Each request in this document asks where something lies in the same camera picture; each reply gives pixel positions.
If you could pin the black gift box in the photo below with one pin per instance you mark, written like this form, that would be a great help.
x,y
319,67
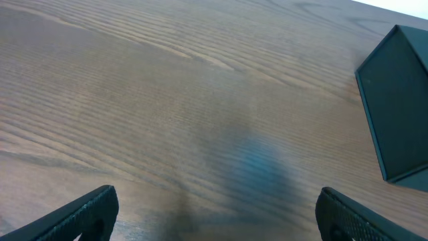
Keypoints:
x,y
393,86

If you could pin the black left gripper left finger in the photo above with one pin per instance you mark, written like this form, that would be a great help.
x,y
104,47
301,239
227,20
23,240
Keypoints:
x,y
90,217

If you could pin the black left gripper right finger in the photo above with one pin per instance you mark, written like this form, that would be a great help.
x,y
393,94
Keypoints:
x,y
341,218

